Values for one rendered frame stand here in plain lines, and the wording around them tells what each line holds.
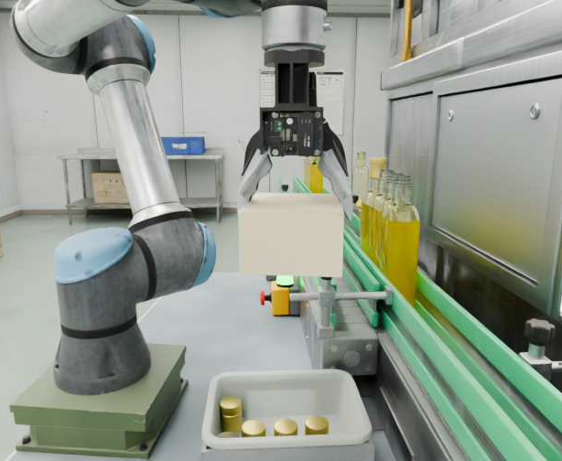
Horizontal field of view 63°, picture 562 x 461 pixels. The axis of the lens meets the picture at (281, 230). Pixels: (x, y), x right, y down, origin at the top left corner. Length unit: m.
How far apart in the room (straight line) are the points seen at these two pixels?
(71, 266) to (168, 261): 0.15
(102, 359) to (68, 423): 0.10
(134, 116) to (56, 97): 6.35
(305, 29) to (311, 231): 0.22
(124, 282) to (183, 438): 0.26
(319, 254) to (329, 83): 6.28
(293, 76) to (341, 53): 6.33
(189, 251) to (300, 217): 0.33
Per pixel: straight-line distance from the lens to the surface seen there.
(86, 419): 0.78
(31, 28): 0.84
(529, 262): 0.75
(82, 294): 0.75
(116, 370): 0.80
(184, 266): 0.80
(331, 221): 0.52
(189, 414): 0.86
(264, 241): 0.53
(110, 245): 0.73
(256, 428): 0.70
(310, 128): 0.52
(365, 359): 0.81
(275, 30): 0.55
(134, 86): 0.91
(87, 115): 7.07
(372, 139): 6.89
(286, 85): 0.55
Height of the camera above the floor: 1.23
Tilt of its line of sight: 13 degrees down
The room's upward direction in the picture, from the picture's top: straight up
